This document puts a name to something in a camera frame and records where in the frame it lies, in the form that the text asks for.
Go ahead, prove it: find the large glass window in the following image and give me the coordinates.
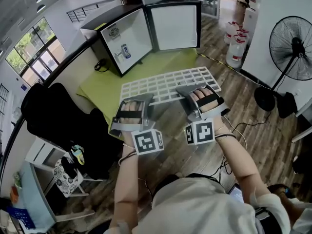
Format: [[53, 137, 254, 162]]
[[5, 17, 66, 87]]

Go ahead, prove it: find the black standing fan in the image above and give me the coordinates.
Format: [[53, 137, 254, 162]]
[[253, 15, 312, 113]]

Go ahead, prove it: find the white cabinet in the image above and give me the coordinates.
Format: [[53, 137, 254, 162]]
[[25, 137, 68, 170]]

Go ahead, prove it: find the person's right hand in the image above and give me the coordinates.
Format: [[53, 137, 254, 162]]
[[189, 87, 220, 114]]

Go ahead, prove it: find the teal yellow small object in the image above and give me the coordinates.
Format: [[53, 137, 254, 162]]
[[70, 144, 86, 165]]

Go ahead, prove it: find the black wrist band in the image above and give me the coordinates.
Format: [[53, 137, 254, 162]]
[[215, 133, 236, 141], [118, 151, 137, 165]]

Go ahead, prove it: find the striped floor cable cover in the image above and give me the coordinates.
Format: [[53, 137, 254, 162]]
[[196, 53, 242, 71]]

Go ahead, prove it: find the clear jug with red label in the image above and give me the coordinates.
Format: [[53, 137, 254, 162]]
[[235, 28, 250, 46], [223, 20, 238, 45], [226, 42, 247, 69]]

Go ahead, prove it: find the black office chair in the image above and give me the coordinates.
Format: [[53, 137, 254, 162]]
[[20, 82, 122, 180]]

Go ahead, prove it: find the blue white drink can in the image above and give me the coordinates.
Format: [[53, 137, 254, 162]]
[[121, 43, 132, 59]]

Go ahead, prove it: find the tablet with lit screen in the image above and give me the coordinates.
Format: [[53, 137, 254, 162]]
[[228, 183, 246, 204]]

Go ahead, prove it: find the pale blue table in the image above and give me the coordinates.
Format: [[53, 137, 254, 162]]
[[14, 161, 58, 229]]

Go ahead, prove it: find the person in white shirt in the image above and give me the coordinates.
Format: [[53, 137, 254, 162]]
[[104, 176, 292, 234]]

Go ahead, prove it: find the black power cable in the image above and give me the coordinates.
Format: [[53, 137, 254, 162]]
[[94, 58, 108, 73]]

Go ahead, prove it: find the white cable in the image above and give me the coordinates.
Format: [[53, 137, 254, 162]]
[[223, 116, 249, 156]]

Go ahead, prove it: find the white wire fridge shelf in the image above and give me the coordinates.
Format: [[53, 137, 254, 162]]
[[120, 66, 222, 107]]

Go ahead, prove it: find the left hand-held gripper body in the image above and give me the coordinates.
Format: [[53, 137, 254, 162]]
[[108, 93, 164, 156]]

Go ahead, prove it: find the potted plant orange pot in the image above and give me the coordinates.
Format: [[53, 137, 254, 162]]
[[10, 171, 23, 202]]

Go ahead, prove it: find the blue plastic crate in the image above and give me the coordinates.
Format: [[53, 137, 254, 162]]
[[6, 206, 36, 229]]

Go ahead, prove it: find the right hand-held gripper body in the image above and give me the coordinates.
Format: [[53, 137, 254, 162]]
[[175, 85, 231, 146]]

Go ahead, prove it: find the person's left hand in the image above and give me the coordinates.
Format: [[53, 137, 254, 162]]
[[119, 101, 145, 124]]

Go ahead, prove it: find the black mini fridge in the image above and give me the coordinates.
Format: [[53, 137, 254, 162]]
[[80, 4, 156, 78]]

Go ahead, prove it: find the person's left forearm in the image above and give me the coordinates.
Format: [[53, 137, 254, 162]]
[[114, 130, 150, 204]]

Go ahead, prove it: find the green tablecloth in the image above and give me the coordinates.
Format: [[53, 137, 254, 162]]
[[76, 48, 198, 131]]

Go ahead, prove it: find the person's right forearm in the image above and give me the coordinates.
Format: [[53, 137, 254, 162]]
[[213, 116, 263, 187]]

